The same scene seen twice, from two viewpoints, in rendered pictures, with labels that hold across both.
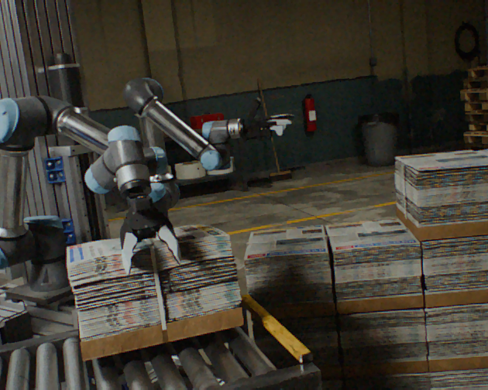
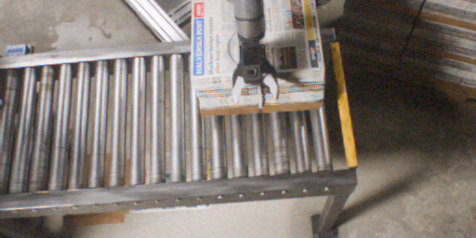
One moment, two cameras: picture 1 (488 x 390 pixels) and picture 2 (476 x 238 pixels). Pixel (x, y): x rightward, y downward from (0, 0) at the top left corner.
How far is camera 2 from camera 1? 1.17 m
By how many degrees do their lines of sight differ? 58
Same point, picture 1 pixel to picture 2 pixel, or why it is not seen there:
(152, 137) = not seen: outside the picture
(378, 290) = (460, 16)
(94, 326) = (210, 102)
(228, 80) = not seen: outside the picture
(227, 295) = (312, 96)
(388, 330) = (455, 38)
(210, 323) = (295, 107)
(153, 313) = (254, 99)
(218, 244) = (313, 74)
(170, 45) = not seen: outside the picture
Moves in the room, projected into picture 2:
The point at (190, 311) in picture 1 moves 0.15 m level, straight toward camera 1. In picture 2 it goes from (282, 100) to (277, 147)
